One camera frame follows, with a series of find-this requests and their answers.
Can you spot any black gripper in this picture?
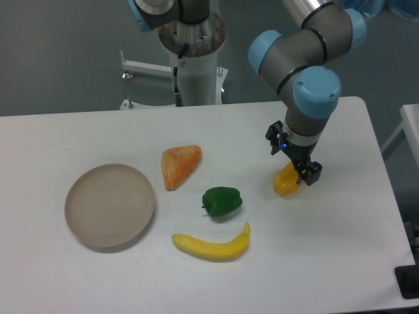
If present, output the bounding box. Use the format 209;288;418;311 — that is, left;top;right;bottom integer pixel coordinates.
265;120;323;186

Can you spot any yellow pepper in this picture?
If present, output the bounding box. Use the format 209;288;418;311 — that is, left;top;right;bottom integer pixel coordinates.
272;162;302;197

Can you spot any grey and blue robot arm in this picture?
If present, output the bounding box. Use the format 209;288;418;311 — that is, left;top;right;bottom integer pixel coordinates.
128;1;367;185

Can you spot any green pepper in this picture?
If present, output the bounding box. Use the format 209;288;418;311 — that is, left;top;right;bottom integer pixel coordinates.
202;186;242;217

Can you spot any orange triangular bread slice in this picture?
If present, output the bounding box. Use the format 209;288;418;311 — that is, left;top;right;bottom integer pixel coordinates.
161;145;202;191

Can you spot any white side table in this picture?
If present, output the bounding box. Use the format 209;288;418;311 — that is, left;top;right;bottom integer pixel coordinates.
380;103;418;163

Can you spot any yellow banana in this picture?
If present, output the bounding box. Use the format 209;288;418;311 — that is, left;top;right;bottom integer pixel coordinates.
172;222;251;261

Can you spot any black device at table edge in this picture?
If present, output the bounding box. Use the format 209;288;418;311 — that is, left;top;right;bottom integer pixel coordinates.
394;265;418;300

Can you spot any beige round plate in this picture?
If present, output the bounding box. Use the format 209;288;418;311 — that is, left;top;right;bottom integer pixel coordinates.
64;164;155;249

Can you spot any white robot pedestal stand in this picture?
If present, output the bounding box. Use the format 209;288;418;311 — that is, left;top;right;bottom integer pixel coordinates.
120;11;228;107

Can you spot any black cable on pedestal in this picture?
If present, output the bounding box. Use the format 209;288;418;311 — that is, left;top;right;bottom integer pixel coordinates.
172;43;189;107

